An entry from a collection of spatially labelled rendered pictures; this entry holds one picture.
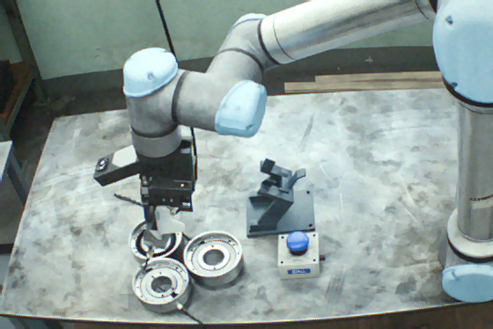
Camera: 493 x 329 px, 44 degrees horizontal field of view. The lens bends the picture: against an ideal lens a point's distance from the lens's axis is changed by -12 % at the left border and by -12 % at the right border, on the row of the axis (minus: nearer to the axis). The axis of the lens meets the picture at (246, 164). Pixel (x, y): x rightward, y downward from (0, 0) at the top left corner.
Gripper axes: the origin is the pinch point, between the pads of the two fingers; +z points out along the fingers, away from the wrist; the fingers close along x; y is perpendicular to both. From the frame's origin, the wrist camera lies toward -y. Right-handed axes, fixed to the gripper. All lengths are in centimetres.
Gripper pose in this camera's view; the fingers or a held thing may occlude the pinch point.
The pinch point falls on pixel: (157, 226)
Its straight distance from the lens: 116.9
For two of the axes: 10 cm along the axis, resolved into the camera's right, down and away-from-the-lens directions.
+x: 0.7, -7.2, 6.9
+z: 0.0, 6.9, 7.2
